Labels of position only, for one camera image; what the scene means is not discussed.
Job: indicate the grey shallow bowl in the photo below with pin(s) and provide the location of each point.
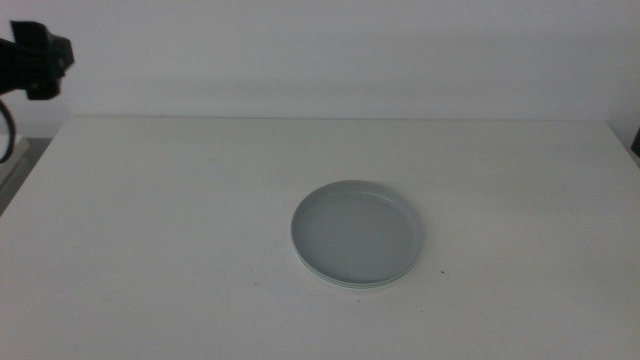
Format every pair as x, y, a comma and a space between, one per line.
355, 232

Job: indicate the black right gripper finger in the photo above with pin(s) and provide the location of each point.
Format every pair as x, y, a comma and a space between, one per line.
636, 142

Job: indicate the pale green shallow bowl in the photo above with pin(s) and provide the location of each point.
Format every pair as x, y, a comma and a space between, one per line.
316, 272

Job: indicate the white shallow bowl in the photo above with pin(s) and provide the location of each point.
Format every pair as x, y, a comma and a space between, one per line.
350, 287

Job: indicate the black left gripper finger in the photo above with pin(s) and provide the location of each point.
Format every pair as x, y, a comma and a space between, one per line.
50, 70
30, 37

